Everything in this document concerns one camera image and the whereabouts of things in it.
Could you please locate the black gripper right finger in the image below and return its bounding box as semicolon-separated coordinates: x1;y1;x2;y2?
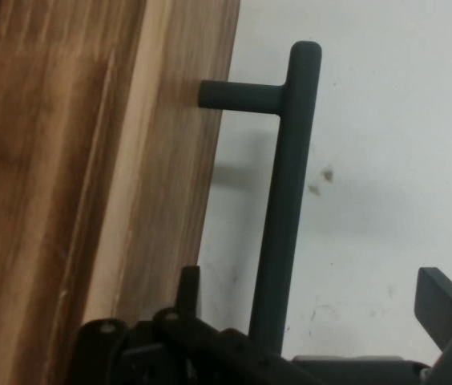
413;266;452;385

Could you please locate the black bar drawer handle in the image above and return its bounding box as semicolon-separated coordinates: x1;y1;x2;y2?
197;39;324;358

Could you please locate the light wooden drawer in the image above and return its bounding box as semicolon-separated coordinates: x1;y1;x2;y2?
83;0;244;334

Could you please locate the dark wooden drawer cabinet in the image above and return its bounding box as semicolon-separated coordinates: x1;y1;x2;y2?
0;0;149;385

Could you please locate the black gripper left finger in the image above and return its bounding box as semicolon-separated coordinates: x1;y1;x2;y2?
74;264;293;385

